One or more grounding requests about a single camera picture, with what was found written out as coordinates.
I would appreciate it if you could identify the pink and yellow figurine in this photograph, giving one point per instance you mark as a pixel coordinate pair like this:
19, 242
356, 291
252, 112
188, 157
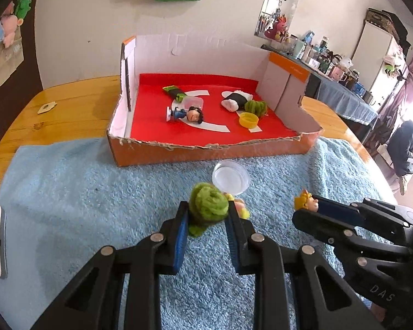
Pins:
242, 209

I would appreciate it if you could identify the magenta plush toy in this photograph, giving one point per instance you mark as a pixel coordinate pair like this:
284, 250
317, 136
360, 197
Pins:
278, 27

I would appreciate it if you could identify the green felt cabbage toy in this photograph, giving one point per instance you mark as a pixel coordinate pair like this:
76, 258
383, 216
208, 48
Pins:
255, 107
206, 206

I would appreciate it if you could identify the beige paper pouch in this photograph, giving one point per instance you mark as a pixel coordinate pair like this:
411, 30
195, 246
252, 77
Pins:
8, 62

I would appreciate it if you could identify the dark bags on cabinet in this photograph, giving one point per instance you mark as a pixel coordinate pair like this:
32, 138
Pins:
387, 20

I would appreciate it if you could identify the small clear plastic cup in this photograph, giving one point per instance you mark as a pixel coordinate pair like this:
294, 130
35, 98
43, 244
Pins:
192, 102

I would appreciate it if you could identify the light blue towel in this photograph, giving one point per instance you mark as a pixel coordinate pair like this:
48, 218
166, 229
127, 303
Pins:
89, 196

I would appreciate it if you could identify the person's right hand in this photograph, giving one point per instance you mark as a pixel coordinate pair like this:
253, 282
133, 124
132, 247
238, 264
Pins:
379, 313

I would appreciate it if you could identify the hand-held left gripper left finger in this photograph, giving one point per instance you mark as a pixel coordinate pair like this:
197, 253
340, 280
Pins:
182, 233

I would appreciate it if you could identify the clear round plastic lid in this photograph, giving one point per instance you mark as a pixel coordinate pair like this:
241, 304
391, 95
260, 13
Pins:
231, 178

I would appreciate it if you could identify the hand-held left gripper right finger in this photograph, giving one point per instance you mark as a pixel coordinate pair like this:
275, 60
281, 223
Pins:
232, 237

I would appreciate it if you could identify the white tall cabinet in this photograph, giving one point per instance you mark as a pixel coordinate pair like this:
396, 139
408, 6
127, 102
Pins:
373, 51

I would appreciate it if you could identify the green plush toy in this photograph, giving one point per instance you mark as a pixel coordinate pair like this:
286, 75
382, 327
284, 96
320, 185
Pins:
24, 5

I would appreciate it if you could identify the orange and white cardboard box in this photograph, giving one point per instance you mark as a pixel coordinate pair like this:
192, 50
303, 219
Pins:
141, 154

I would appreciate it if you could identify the red paper liner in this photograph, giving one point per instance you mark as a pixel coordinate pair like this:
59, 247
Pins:
151, 123

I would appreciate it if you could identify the yellow bottle cap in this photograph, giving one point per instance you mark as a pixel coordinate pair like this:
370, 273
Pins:
247, 120

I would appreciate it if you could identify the white and black sushi toy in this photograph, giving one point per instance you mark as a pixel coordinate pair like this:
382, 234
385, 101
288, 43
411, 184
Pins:
235, 99

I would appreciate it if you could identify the pale pink plush toy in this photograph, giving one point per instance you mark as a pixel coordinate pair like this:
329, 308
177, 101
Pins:
9, 29

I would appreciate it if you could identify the blue and black figurine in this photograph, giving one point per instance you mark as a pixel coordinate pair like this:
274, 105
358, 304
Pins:
192, 114

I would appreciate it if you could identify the dark brown door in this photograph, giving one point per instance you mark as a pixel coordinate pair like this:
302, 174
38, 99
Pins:
7, 117

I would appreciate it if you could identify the green and black sushi toy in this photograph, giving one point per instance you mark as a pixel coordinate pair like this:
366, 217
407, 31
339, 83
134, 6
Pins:
175, 92

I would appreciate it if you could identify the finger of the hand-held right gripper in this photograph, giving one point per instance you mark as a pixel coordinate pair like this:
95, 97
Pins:
316, 223
334, 209

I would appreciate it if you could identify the table with dark cloth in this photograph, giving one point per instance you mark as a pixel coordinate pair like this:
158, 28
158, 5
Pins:
340, 99

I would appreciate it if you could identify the yellow-haired figurine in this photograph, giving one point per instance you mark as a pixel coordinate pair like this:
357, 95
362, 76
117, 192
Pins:
305, 204

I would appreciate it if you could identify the row of bottles and boxes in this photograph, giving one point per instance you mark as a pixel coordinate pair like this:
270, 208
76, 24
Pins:
327, 63

